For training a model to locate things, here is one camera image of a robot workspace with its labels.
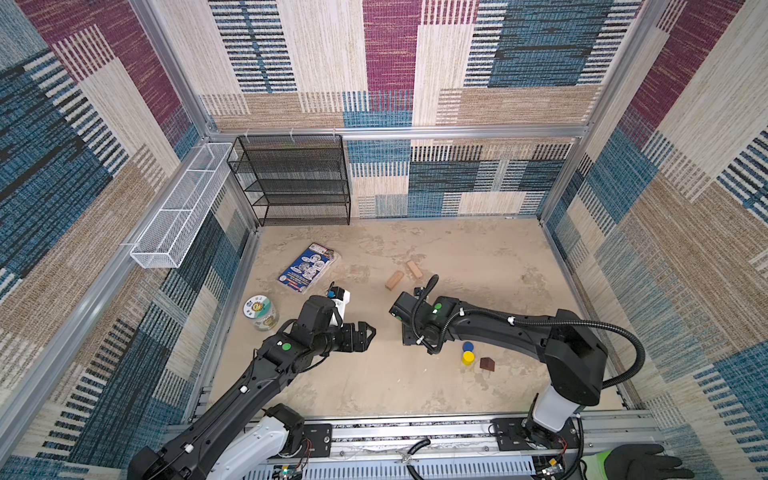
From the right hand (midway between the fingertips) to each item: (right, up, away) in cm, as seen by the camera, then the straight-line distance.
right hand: (417, 338), depth 84 cm
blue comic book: (-35, +19, +20) cm, 45 cm away
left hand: (-15, +5, -7) cm, 17 cm away
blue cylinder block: (+15, -3, +3) cm, 15 cm away
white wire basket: (-60, +26, -14) cm, 67 cm away
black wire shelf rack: (-41, +50, +24) cm, 69 cm away
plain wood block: (-6, +14, +18) cm, 24 cm away
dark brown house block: (+19, -7, -1) cm, 20 cm away
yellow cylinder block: (+14, -6, +1) cm, 15 cm away
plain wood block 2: (+1, +18, +21) cm, 28 cm away
